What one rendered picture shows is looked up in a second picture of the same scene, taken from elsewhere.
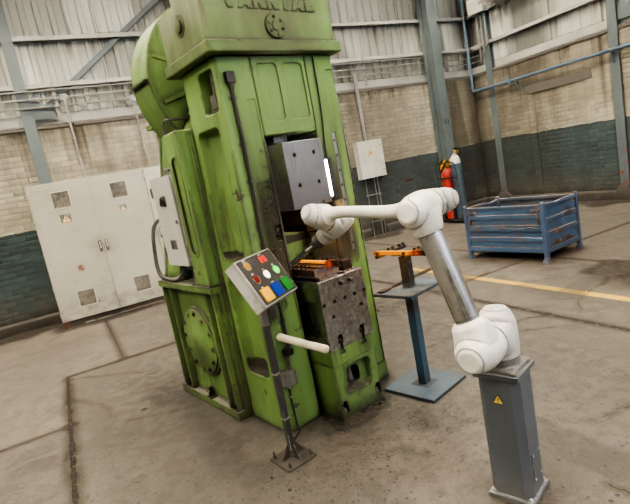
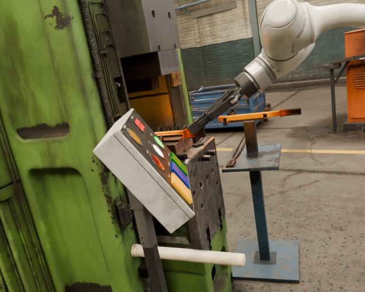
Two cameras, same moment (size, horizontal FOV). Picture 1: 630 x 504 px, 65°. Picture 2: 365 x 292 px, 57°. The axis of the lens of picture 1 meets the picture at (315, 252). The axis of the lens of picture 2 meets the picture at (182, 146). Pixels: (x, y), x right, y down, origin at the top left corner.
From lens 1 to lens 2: 1.84 m
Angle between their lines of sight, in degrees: 27
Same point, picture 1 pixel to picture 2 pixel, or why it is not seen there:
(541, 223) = (249, 102)
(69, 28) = not seen: outside the picture
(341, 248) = (176, 116)
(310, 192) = (163, 29)
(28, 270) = not seen: outside the picture
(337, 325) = (205, 216)
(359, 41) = not seen: outside the picture
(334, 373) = (205, 281)
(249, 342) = (66, 263)
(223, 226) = (13, 85)
